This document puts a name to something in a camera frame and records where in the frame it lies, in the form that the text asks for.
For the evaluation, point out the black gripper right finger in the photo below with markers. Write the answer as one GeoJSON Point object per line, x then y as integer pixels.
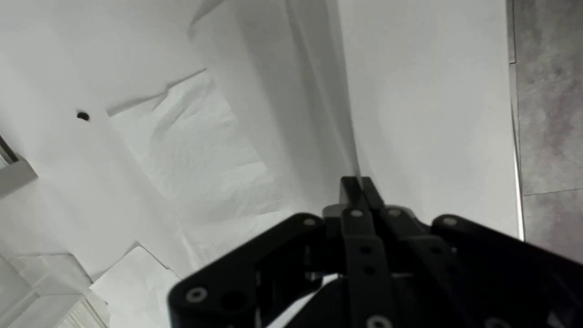
{"type": "Point", "coordinates": [461, 266]}

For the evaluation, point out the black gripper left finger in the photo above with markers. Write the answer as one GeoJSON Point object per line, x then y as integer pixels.
{"type": "Point", "coordinates": [364, 266]}

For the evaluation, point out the white paper towel stack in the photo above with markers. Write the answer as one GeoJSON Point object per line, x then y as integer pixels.
{"type": "Point", "coordinates": [84, 311]}

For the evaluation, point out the clear acrylic towel holder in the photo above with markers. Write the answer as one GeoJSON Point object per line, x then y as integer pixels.
{"type": "Point", "coordinates": [42, 284]}

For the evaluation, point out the small dark crumb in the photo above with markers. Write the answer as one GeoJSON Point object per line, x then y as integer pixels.
{"type": "Point", "coordinates": [82, 115]}

